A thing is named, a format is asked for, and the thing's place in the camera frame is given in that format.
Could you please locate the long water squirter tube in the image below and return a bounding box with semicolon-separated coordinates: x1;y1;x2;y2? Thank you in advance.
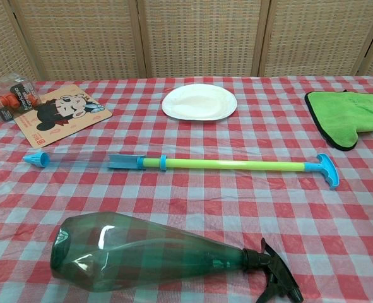
22;151;341;191

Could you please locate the white paper plate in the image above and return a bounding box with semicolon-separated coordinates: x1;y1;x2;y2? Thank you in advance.
161;83;239;122

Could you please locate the red checkered tablecloth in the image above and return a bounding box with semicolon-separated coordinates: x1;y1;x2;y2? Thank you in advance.
0;74;373;303

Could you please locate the woven bamboo folding screen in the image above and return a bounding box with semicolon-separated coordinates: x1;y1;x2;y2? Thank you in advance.
0;0;373;83

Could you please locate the green plastic spray bottle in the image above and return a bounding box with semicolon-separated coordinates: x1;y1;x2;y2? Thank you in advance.
49;211;304;303

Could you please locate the cartoon girl mouse pad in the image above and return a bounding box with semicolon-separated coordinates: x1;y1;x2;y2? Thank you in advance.
13;84;114;148

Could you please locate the green microfiber cloth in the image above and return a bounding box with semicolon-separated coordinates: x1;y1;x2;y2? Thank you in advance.
304;89;373;152

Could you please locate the clear package with orange parts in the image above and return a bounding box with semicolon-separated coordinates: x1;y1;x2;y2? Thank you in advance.
0;73;42;123

